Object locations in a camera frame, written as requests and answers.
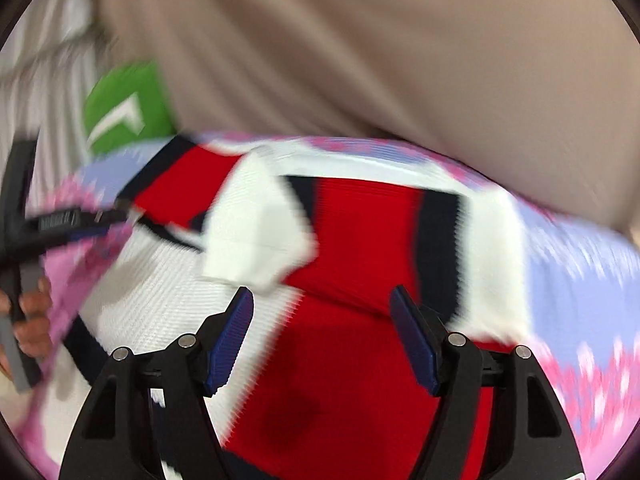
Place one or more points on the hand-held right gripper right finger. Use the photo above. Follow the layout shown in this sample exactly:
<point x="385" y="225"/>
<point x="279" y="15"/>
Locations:
<point x="415" y="342"/>

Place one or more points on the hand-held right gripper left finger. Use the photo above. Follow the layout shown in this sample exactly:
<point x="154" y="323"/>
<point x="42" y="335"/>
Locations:
<point x="232" y="342"/>

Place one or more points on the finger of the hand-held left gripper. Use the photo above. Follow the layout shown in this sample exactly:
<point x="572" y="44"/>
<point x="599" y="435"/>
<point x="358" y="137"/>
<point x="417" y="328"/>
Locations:
<point x="60" y="225"/>

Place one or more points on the red white navy knit sweater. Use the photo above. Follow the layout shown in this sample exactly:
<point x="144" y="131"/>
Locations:
<point x="360" y="220"/>

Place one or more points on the person's left hand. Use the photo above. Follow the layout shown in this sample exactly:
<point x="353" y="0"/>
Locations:
<point x="37" y="320"/>

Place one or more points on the white striped cloth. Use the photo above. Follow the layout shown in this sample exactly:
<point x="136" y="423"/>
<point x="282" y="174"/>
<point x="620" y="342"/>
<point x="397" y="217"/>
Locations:
<point x="45" y="85"/>

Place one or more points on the green cushion with white mark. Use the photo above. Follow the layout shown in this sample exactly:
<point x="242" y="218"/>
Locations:
<point x="132" y="90"/>

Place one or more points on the pink lavender patterned blanket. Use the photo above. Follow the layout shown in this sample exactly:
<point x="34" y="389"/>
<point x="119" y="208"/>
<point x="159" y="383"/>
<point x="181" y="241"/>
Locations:
<point x="575" y="285"/>

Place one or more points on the beige cloth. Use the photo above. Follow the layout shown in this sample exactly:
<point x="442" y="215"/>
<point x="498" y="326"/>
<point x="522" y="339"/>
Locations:
<point x="375" y="50"/>

